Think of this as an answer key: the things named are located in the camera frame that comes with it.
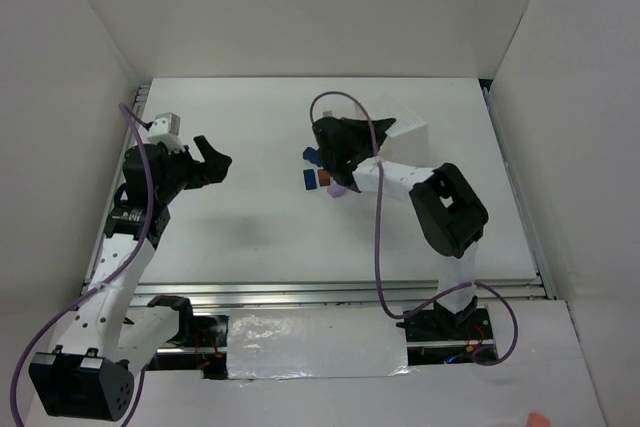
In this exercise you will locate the left aluminium side rail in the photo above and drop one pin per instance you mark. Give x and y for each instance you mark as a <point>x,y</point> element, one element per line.
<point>137,106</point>

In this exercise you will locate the aluminium front rail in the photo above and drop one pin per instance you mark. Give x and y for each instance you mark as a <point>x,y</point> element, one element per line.
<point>217,296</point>

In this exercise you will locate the purple wood cube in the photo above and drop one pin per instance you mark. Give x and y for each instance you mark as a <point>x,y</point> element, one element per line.
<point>336,191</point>

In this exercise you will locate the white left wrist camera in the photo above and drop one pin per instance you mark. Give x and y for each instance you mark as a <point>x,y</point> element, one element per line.
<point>165,129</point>

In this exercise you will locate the blue castle arch block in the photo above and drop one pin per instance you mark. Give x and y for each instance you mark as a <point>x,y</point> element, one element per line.
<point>312,156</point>

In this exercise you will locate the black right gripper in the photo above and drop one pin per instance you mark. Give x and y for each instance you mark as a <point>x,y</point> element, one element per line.
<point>335,145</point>

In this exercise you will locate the brown wood block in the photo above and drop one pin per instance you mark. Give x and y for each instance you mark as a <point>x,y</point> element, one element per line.
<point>324,178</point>

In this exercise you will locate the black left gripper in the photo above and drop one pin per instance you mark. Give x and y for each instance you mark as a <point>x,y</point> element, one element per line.
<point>191,170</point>

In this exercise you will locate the blue rectangular block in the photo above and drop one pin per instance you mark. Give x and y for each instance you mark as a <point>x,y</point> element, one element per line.
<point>309,178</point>

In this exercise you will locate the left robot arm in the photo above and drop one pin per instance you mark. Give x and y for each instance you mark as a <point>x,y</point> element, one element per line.
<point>90,372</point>

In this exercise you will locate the white perforated box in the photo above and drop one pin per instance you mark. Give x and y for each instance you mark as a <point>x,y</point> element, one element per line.
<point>407,139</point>

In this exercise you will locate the orange object at corner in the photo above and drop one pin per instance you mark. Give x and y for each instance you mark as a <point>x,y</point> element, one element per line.
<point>536,419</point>

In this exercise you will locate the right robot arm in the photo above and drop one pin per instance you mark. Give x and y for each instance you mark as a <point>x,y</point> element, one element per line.
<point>450,214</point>

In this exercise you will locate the silver foil tape sheet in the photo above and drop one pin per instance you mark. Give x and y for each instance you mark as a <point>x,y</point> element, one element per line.
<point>326,342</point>

